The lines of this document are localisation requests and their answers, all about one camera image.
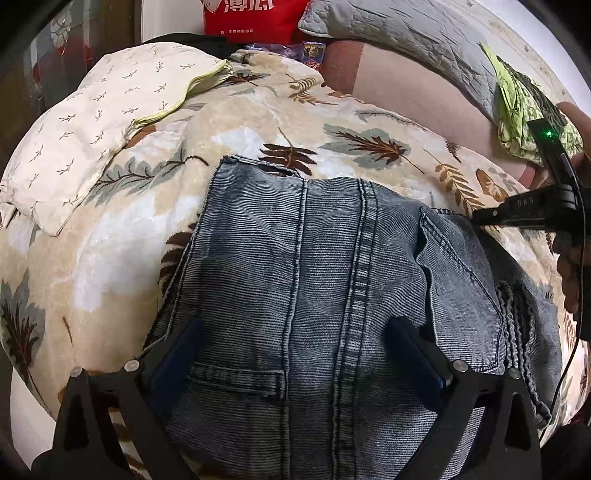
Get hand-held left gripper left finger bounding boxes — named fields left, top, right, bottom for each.
left=51, top=316, right=204, bottom=480

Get grey quilted pillow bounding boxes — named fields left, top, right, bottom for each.
left=298, top=0, right=509, bottom=121

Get small colourful packet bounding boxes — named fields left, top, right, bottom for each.
left=295, top=41, right=329, bottom=71

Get blue denim pants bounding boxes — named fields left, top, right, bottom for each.
left=143, top=154, right=564, bottom=480

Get dark glass cabinet door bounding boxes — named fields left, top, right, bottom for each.
left=25, top=0, right=139, bottom=125

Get pink brown cushion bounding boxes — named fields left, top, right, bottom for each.
left=318, top=39, right=539, bottom=183

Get red shopping bag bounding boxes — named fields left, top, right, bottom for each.
left=202, top=0, right=311, bottom=48

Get beige leaf-print blanket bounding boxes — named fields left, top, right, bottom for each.
left=0, top=48, right=591, bottom=480

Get green patterned cloth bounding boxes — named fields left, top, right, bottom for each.
left=479, top=42, right=585, bottom=168

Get black cable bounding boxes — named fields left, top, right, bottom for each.
left=547, top=152, right=586, bottom=416

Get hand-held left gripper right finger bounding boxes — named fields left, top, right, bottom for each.
left=390, top=316, right=543, bottom=480

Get person's right hand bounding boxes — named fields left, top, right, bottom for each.
left=551, top=102, right=591, bottom=343

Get white sprig-print pillow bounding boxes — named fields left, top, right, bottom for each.
left=0, top=41, right=234, bottom=237

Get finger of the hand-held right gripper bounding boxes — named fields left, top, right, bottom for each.
left=471, top=200, right=514, bottom=228

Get black cloth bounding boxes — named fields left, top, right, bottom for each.
left=142, top=37, right=232, bottom=60

